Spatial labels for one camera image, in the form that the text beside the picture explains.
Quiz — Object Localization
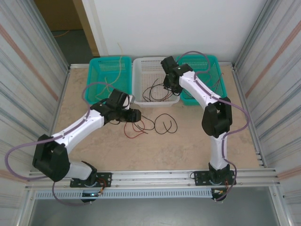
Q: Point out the thin black cable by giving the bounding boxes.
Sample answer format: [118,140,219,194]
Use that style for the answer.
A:
[149,83,176,101]
[138,115,156,134]

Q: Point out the thin red cable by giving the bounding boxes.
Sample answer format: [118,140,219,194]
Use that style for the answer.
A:
[206,80,223,93]
[124,120,148,139]

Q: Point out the thick black cable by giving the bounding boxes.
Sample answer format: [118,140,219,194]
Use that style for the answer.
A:
[142,79,165,102]

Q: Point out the yellow cable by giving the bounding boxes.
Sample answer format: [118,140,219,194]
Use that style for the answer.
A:
[117,41,124,80]
[95,76,120,100]

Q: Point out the thick red cable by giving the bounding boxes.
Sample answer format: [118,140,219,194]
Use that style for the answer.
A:
[211,73,224,93]

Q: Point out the white plastic basket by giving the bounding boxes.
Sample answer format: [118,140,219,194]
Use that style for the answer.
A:
[131,56,181,108]

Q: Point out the teal plastic basket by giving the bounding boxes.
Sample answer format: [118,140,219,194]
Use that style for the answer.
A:
[86,56,133,108]
[175,55,228,106]

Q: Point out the aluminium table edge profile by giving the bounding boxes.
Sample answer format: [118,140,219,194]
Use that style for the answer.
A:
[69,61,236,71]

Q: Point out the black base connector box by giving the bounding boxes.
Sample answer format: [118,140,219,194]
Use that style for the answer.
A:
[211,189,228,202]
[81,192,97,203]

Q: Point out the wooden door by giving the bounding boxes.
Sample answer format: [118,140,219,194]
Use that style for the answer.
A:
[35,0,83,32]

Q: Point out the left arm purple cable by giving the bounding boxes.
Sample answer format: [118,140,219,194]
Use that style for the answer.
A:
[5,81,118,207]

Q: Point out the aluminium mounting rail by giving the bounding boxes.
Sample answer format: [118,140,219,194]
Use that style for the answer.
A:
[25,168,282,190]

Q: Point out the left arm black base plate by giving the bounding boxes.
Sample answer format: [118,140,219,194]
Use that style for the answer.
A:
[70,172,112,188]

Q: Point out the left base power wires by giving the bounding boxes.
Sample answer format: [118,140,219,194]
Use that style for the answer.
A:
[97,178,111,196]

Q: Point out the base power wires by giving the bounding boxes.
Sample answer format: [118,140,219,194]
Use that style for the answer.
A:
[97,178,111,196]
[213,180,230,196]

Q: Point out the grey slotted cable duct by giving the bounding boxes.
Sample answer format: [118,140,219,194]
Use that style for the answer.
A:
[34,189,214,200]

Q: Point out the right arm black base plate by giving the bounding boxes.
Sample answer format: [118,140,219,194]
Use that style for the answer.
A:
[193,169,237,186]

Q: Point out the wooden door frame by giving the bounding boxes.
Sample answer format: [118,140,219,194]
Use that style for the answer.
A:
[72,0,100,58]

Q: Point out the right base power wires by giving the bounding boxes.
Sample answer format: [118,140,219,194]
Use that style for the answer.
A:
[213,180,230,196]

